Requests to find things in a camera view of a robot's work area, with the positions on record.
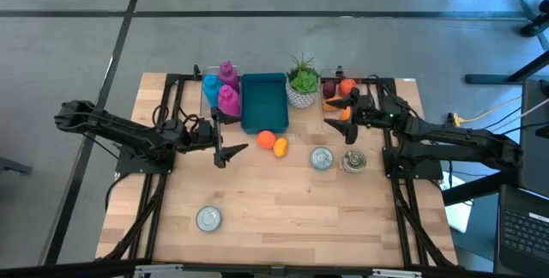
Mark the black laptop keyboard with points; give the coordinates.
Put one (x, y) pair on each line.
(523, 231)

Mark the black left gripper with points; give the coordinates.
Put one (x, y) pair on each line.
(203, 134)

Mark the orange toy sweet potato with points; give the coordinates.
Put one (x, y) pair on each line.
(328, 109)

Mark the office chair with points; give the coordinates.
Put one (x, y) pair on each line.
(534, 27)

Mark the dark grey monitor back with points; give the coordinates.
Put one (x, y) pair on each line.
(534, 140)

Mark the round orange toy fruit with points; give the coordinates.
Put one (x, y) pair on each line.
(267, 139)
(345, 114)

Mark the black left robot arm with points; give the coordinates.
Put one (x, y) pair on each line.
(120, 130)

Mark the black table leg bar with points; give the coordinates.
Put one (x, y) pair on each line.
(476, 189)

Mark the tin can teal label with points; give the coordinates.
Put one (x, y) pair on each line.
(321, 158)

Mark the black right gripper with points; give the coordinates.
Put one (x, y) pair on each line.
(375, 113)

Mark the teal plastic tray bin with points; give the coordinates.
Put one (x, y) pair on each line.
(263, 102)

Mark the purple magenta water bottle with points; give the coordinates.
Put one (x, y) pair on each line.
(228, 74)

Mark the grey chair base leg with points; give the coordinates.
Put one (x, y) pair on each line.
(15, 166)

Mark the tin can red-blue label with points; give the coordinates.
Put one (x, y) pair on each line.
(354, 161)

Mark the black crossbar silver brackets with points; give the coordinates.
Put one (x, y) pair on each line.
(321, 270)

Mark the red-orange toy bell pepper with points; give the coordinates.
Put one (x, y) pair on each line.
(346, 86)

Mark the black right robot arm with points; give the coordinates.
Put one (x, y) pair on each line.
(454, 138)

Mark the white paper sheet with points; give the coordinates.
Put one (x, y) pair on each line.
(459, 215)

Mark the bright pink water bottle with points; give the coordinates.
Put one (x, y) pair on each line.
(229, 100)

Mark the dark red toy beet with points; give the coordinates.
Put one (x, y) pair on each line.
(329, 89)

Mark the clear plastic bin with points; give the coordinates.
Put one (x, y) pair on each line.
(206, 113)
(333, 115)

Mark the yellow-orange toy lemon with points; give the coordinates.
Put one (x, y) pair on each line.
(281, 147)

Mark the silver-lidded tin can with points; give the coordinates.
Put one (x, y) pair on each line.
(208, 219)

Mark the potted succulent plant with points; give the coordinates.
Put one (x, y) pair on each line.
(303, 82)

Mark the blue plastic water bottle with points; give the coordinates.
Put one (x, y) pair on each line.
(212, 90)

